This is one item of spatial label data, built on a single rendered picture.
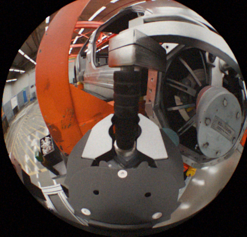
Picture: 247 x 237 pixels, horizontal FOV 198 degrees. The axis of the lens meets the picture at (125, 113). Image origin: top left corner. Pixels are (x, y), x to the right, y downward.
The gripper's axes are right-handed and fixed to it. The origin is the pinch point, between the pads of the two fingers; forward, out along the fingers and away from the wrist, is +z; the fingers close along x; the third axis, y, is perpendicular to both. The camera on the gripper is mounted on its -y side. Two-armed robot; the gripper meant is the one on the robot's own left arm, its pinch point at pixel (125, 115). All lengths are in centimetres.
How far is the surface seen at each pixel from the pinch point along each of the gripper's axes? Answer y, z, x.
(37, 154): 14.8, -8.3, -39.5
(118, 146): 6.0, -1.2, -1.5
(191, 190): 87, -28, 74
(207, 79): -9.1, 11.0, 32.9
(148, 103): 6.2, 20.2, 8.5
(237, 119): -4.5, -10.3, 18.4
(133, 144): 6.1, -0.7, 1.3
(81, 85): 12, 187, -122
